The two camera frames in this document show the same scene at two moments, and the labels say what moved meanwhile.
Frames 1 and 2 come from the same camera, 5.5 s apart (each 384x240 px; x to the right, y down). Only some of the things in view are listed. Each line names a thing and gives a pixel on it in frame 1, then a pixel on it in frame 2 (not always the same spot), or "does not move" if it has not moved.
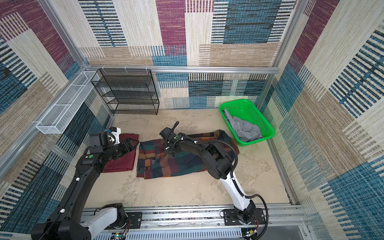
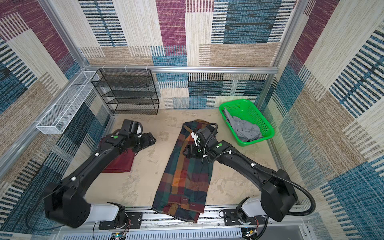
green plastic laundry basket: (244, 110) does not move
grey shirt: (245, 131) does not move
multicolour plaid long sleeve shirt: (153, 162) -> (184, 187)
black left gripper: (130, 147) -> (148, 141)
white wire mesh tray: (58, 117) does not move
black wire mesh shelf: (128, 91) does not move
